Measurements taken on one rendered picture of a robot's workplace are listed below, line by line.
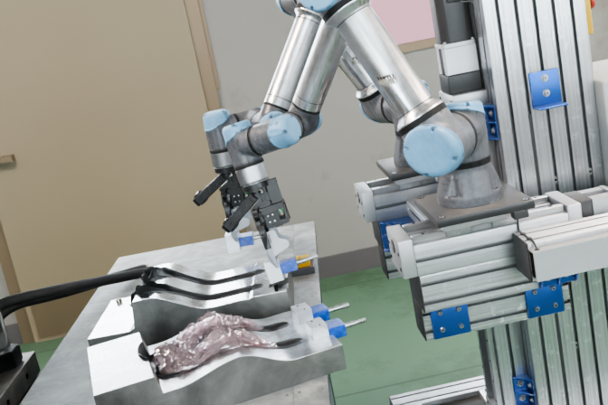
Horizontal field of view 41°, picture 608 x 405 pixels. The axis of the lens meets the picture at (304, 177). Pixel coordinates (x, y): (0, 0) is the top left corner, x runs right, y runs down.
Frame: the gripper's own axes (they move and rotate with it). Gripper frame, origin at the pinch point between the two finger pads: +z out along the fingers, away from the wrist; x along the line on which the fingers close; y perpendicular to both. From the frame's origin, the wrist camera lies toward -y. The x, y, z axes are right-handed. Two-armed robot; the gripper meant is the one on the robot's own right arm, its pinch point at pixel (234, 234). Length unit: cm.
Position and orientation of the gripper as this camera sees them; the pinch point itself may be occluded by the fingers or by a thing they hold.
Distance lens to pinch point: 228.9
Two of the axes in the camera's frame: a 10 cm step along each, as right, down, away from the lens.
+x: -0.1, -2.2, 9.8
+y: 9.8, -1.9, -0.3
